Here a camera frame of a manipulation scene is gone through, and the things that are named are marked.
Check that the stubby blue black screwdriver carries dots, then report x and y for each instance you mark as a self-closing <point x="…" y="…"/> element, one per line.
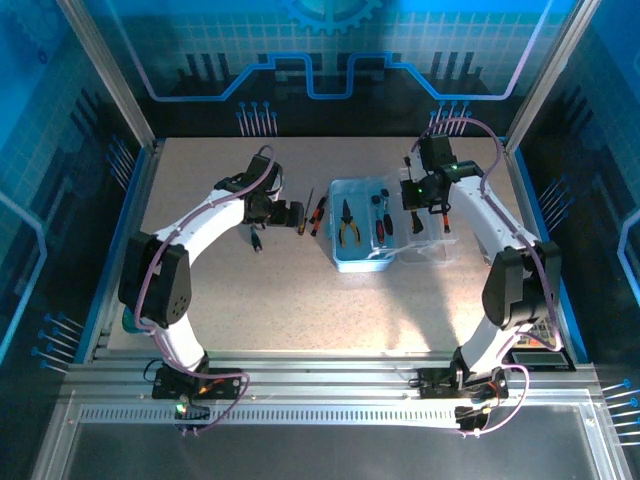
<point x="257" y="243"/>

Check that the stubby red black screwdriver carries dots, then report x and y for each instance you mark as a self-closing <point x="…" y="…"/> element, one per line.
<point x="380" y="227"/>

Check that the blue tool case clear lid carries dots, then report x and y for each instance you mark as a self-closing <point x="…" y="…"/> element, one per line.
<point x="360" y="260"/>

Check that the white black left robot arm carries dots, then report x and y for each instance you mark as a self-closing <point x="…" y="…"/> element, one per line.
<point x="200" y="220"/>

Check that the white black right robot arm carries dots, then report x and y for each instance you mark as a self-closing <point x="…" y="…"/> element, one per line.
<point x="475" y="210"/>

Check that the blue green plastic cup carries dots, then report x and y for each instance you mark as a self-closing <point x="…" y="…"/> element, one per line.
<point x="127" y="322"/>

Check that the black desk calculator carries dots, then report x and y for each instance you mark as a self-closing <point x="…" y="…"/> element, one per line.
<point x="542" y="357"/>

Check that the dark acrylic panel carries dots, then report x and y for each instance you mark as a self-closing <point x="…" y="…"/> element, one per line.
<point x="325" y="455"/>

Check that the blue aluminium side rail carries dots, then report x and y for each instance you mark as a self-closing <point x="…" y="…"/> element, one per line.
<point x="135" y="200"/>
<point x="527" y="200"/>

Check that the aluminium frame rail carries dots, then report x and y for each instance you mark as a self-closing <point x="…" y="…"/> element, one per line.
<point x="325" y="375"/>

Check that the aluminium corner post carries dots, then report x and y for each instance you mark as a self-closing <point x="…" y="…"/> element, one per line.
<point x="115" y="80"/>
<point x="537" y="80"/>

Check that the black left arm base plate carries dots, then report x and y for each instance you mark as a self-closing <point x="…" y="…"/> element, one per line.
<point x="227" y="389"/>

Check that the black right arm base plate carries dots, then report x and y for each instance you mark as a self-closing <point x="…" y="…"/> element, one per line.
<point x="432" y="387"/>

